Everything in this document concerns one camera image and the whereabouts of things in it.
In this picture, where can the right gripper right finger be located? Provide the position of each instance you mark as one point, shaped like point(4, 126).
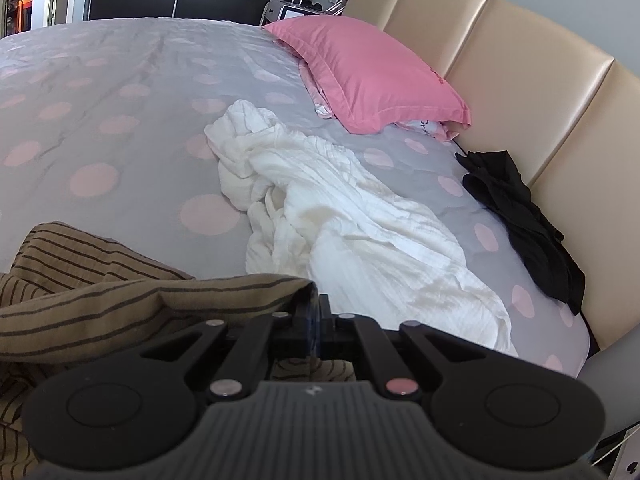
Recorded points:
point(409, 363)

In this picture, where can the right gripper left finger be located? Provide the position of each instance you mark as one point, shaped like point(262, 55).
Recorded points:
point(218, 362)

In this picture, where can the brown striped shirt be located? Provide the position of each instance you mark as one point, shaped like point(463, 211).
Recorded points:
point(71, 297)

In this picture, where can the white crumpled garment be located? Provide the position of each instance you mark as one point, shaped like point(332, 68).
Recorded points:
point(316, 213)

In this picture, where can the black garment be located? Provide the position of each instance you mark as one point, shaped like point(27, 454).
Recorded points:
point(493, 179)

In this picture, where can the patterned pillow under pink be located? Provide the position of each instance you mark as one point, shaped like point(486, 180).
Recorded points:
point(438, 130)

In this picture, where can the grey pink-dotted bed sheet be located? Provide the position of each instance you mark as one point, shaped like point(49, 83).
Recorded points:
point(103, 129)

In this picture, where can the beige padded headboard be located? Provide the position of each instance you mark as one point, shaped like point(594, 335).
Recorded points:
point(566, 111)

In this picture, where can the white bedside table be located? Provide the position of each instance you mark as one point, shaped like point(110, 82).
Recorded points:
point(277, 10)

